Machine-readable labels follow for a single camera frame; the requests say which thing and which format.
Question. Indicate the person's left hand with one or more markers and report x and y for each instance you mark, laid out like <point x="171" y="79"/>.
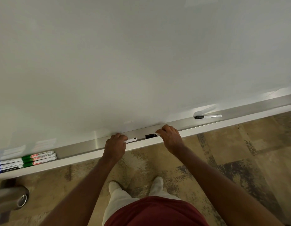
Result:
<point x="114" y="148"/>

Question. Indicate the person's right hand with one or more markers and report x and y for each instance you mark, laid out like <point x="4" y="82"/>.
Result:
<point x="171" y="140"/>

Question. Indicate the person's right fingers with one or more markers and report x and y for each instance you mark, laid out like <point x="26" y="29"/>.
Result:
<point x="166" y="131"/>

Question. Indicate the person's left fingers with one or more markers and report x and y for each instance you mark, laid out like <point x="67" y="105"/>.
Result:
<point x="119" y="137"/>

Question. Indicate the white marker with black end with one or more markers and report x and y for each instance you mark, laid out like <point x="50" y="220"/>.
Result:
<point x="131" y="139"/>

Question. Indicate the person's right forearm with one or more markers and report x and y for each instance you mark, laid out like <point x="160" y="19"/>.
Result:
<point x="220" y="185"/>

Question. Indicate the person's left forearm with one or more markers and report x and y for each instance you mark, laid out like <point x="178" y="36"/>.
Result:
<point x="81" y="192"/>

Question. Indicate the white left shoe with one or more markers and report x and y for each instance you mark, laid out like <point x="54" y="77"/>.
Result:
<point x="114" y="187"/>

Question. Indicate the white shoe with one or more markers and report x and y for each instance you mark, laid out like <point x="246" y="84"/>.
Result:
<point x="157" y="185"/>
<point x="114" y="187"/>

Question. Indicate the white right shoe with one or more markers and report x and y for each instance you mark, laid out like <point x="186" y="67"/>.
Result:
<point x="157" y="185"/>

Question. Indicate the white trousers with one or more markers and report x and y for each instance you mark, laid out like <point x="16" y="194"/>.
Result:
<point x="117" y="202"/>

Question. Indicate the silver whiteboard marker tray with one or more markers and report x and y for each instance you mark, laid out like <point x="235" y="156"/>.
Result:
<point x="230" y="117"/>

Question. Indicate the large white whiteboard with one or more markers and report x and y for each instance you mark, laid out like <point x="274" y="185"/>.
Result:
<point x="136" y="63"/>

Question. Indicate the dark red shirt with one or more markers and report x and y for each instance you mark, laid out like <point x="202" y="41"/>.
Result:
<point x="157" y="211"/>

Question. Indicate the green capped white marker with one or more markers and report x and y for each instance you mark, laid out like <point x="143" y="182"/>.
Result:
<point x="40" y="158"/>
<point x="41" y="161"/>
<point x="39" y="154"/>

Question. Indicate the blue capped white marker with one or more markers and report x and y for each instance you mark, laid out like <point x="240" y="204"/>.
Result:
<point x="8" y="165"/>
<point x="6" y="169"/>
<point x="8" y="161"/>

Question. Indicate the shiny metal cylinder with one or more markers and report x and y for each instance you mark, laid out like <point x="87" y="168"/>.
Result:
<point x="11" y="197"/>

